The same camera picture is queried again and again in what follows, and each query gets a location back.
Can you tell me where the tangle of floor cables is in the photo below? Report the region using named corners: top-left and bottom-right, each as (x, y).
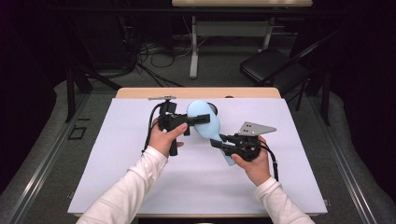
top-left (120, 15), bottom-right (206, 88)

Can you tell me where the light wooden table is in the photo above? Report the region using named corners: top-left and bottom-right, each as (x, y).
top-left (73, 87), bottom-right (321, 218)

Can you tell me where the light blue hairbrush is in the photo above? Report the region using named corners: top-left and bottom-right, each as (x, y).
top-left (186, 100), bottom-right (236, 167)

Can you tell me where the metal floor rail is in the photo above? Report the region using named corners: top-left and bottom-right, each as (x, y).
top-left (3, 92), bottom-right (92, 224)
top-left (306, 96), bottom-right (379, 224)

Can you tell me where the black mesh cup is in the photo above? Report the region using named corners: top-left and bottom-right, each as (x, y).
top-left (207, 102), bottom-right (219, 117)

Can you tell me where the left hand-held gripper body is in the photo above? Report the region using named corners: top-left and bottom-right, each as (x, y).
top-left (148, 95), bottom-right (189, 157)

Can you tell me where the person's left hand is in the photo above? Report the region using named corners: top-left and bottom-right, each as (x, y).
top-left (148, 119), bottom-right (189, 158)

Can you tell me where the left hand-held gripper black cable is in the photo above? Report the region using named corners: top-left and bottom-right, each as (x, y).
top-left (141, 102), bottom-right (163, 155)

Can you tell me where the white-legged desk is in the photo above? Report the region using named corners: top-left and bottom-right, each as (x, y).
top-left (171, 0), bottom-right (314, 79)

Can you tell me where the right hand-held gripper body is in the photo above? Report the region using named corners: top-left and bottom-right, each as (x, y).
top-left (232, 121), bottom-right (277, 162)

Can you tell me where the white table mat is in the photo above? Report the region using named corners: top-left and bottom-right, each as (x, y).
top-left (67, 97), bottom-right (329, 216)

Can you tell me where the hand-held gripper black cable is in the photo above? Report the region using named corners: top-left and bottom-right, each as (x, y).
top-left (141, 102), bottom-right (163, 155)
top-left (260, 144), bottom-right (279, 182)

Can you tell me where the person's right hand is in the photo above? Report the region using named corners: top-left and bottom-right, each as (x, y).
top-left (231, 135), bottom-right (273, 188)

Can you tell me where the black horizontal frame bar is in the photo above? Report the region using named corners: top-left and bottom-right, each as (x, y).
top-left (46, 7), bottom-right (349, 17)

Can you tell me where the black folding chair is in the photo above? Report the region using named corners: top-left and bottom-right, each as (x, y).
top-left (239, 29), bottom-right (344, 111)

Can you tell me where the right hand-held gripper black cable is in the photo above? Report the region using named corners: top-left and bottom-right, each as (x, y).
top-left (260, 144), bottom-right (279, 182)

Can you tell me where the black metal stand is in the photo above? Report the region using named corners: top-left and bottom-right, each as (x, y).
top-left (64, 66), bottom-right (122, 123)

